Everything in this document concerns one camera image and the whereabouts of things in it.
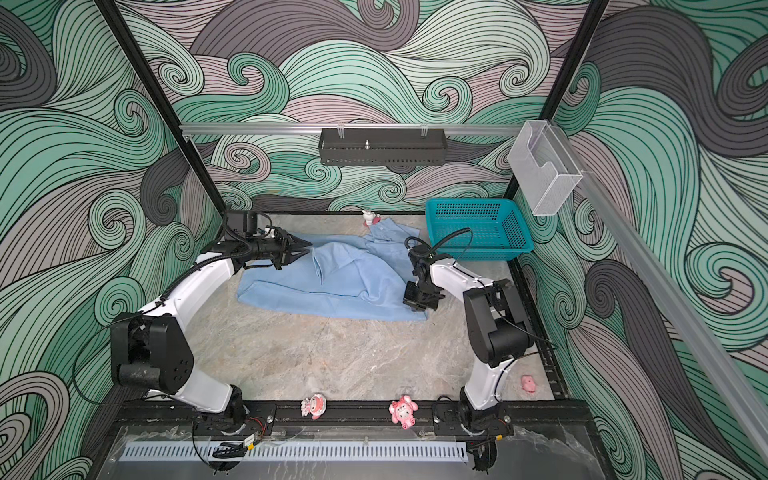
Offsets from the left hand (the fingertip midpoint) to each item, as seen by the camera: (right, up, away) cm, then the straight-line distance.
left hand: (312, 241), depth 81 cm
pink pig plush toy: (+24, -42, -10) cm, 49 cm away
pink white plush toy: (+2, -41, -9) cm, 42 cm away
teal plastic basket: (+66, +5, +33) cm, 74 cm away
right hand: (+29, -21, +11) cm, 37 cm away
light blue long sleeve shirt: (+12, -12, +18) cm, 25 cm away
